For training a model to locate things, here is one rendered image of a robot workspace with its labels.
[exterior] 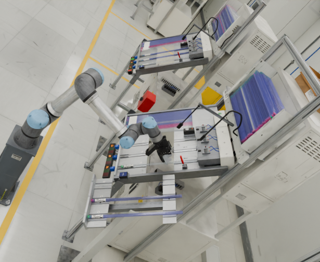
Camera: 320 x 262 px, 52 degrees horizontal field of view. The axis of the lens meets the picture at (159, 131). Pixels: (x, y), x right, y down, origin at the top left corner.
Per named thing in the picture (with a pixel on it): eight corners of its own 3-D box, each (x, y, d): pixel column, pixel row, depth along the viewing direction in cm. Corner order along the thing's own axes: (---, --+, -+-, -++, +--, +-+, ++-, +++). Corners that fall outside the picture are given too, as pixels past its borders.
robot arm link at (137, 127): (121, 130, 192) (138, 127, 188) (128, 122, 202) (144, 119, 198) (126, 142, 195) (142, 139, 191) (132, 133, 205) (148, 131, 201)
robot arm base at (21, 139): (10, 142, 200) (15, 132, 195) (17, 127, 211) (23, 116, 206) (34, 153, 205) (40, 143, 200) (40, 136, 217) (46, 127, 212)
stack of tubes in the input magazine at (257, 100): (241, 143, 191) (276, 112, 177) (229, 96, 231) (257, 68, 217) (256, 153, 195) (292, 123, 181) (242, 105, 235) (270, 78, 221)
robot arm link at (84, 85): (74, 75, 171) (137, 144, 180) (84, 69, 181) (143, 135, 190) (62, 88, 177) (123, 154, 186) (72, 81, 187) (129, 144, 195)
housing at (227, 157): (221, 174, 205) (220, 157, 196) (214, 126, 243) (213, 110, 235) (234, 173, 204) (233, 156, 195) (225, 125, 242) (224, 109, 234)
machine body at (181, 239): (101, 247, 255) (146, 206, 223) (114, 181, 311) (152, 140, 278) (169, 275, 277) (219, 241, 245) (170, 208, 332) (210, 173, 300)
